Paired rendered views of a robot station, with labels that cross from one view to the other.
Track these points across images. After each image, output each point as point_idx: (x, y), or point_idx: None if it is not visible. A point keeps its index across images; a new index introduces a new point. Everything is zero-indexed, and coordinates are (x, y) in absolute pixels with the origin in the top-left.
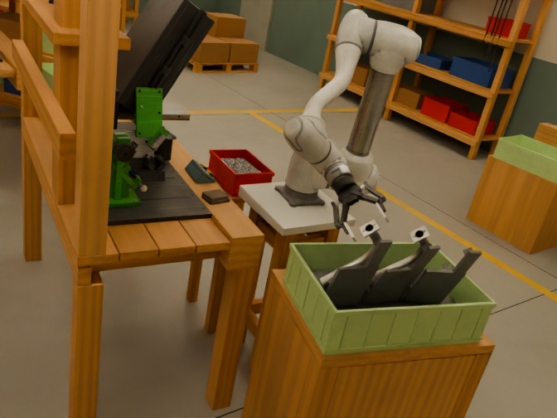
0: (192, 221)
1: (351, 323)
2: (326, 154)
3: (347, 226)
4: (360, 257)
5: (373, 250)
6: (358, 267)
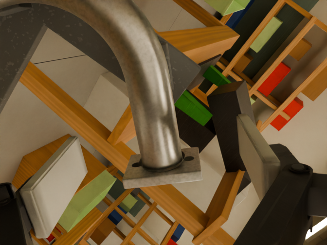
0: None
1: None
2: None
3: (62, 211)
4: (0, 1)
5: (118, 78)
6: (31, 54)
